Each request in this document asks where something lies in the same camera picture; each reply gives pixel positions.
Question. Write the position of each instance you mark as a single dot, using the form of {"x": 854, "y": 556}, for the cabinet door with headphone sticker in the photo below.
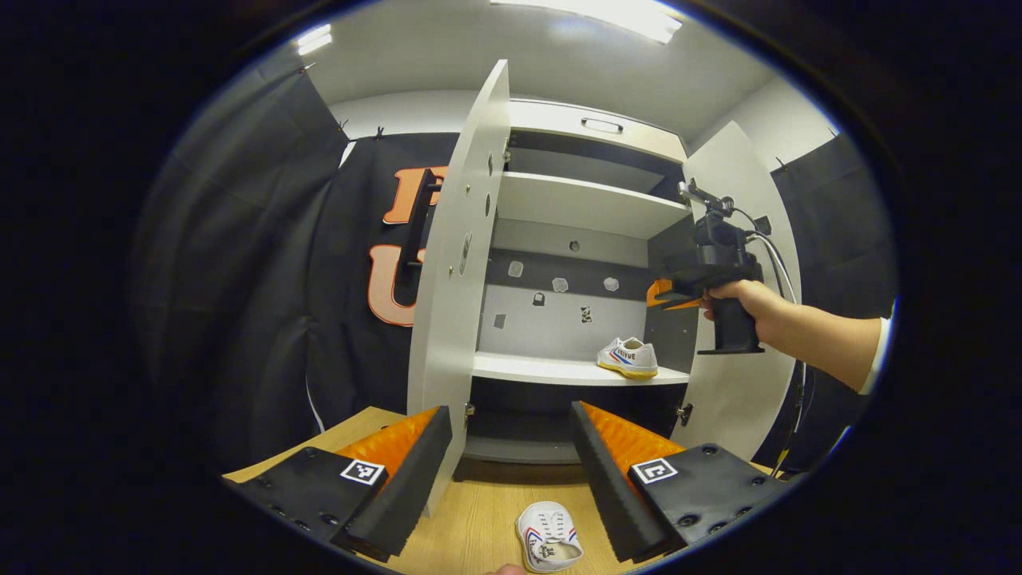
{"x": 734, "y": 399}

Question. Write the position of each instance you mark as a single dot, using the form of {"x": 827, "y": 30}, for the cabinet door with camera sticker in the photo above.
{"x": 455, "y": 319}

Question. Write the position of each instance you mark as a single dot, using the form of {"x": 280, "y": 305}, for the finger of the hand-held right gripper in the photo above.
{"x": 683, "y": 304}
{"x": 659, "y": 293}

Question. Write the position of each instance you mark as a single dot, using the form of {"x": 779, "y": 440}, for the white canvas shoe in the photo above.
{"x": 547, "y": 533}
{"x": 631, "y": 358}

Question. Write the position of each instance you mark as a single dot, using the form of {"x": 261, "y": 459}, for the black backdrop cloth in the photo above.
{"x": 239, "y": 279}

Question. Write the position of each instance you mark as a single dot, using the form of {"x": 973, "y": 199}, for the ceiling light panel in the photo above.
{"x": 607, "y": 14}
{"x": 314, "y": 38}

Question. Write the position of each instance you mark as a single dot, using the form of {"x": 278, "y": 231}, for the white grey shoe cabinet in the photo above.
{"x": 551, "y": 367}

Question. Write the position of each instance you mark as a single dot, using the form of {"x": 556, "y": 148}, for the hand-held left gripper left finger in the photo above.
{"x": 415, "y": 487}

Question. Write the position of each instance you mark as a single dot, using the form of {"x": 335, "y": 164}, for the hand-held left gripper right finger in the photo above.
{"x": 607, "y": 495}

